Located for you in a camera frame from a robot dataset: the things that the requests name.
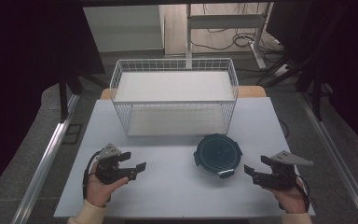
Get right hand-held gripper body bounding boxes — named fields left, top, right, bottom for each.
left=251, top=150, right=314, bottom=191

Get white power strip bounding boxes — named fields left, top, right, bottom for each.
left=272, top=63, right=294, bottom=77

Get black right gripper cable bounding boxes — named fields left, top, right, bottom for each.
left=293, top=173, right=312, bottom=213

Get white wire shelf rack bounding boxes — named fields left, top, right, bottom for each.
left=109, top=57, right=240, bottom=138

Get white desk frame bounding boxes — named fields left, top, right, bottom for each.
left=185, top=2, right=275, bottom=71

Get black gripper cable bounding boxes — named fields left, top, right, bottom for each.
left=81, top=150, right=103, bottom=200
left=293, top=173, right=312, bottom=213

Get dark round container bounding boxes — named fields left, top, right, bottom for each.
left=193, top=133, right=243, bottom=179

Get aluminium rail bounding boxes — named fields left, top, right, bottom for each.
left=297, top=91, right=358, bottom=224
left=10, top=92, right=81, bottom=224

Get black floor cables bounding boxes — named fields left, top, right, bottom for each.
left=189, top=27, right=290, bottom=64

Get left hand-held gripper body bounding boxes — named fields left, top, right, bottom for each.
left=94, top=143, right=138, bottom=186

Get person's right hand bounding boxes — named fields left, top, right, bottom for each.
left=264, top=178, right=310, bottom=215

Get white cabinet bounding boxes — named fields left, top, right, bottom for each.
left=82, top=4, right=165, bottom=53

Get black metal stand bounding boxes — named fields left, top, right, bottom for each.
left=56, top=69, right=86, bottom=123
left=294, top=66, right=334, bottom=122

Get wooden table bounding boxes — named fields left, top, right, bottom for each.
left=100, top=85, right=268, bottom=101

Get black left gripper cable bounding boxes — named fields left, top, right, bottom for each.
left=81, top=150, right=103, bottom=200

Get dark curtain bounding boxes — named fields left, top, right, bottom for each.
left=0, top=0, right=107, bottom=203
left=265, top=0, right=358, bottom=158

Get person's left hand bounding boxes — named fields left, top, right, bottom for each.
left=85, top=160, right=130, bottom=208

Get black floor frame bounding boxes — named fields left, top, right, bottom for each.
left=62, top=122, right=84, bottom=146

